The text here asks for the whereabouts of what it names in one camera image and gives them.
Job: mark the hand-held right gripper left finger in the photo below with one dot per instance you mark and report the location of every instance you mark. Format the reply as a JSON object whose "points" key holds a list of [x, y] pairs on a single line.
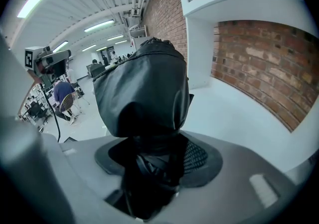
{"points": [[22, 158]]}

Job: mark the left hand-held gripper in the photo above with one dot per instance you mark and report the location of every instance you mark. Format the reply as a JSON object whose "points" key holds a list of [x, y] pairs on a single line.
{"points": [[49, 65]]}

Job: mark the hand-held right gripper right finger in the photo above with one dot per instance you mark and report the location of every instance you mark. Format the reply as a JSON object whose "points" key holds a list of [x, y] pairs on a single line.
{"points": [[239, 168]]}

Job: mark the black umbrella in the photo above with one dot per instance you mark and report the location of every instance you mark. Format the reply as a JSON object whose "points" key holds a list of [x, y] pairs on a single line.
{"points": [[144, 88]]}

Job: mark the grey office chair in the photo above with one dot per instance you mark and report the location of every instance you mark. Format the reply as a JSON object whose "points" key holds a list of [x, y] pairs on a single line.
{"points": [[96, 70]]}

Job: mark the black office chair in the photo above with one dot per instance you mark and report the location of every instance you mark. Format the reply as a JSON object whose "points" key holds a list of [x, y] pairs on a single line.
{"points": [[37, 111]]}

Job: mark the white wall-mounted box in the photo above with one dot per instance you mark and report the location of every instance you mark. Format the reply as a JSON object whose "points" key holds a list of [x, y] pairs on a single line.
{"points": [[137, 31]]}

